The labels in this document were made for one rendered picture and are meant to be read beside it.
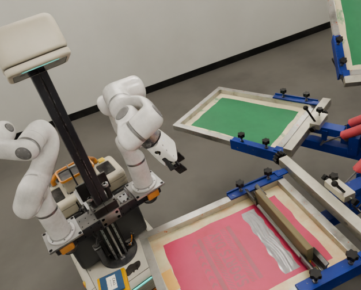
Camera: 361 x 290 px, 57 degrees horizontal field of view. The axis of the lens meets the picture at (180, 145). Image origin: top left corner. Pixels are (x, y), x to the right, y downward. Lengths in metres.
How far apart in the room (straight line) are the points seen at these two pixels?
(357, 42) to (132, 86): 1.76
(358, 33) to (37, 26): 2.04
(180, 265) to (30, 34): 1.07
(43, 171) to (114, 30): 3.66
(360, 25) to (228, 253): 1.78
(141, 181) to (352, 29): 1.75
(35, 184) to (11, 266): 2.16
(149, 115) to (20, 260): 2.67
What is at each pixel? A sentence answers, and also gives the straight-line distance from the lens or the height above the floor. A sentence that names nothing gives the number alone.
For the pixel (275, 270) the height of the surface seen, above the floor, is 0.95.
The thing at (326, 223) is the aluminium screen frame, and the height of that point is 0.99.
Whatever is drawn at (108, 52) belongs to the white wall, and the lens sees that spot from 4.86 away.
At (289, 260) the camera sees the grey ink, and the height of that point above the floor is 0.96.
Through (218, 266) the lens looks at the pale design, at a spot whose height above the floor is 0.95.
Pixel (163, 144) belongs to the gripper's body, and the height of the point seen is 1.62.
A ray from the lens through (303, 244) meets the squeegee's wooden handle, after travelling 1.43.
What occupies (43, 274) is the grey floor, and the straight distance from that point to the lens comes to 3.17.
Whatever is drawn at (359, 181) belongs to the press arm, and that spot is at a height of 1.04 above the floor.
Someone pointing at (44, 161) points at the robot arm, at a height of 1.57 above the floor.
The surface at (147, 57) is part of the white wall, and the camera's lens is 5.00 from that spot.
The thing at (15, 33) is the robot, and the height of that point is 2.01.
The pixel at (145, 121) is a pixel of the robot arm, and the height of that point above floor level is 1.76.
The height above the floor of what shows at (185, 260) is 0.95.
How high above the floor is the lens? 2.21
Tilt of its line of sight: 35 degrees down
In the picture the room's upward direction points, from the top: 15 degrees counter-clockwise
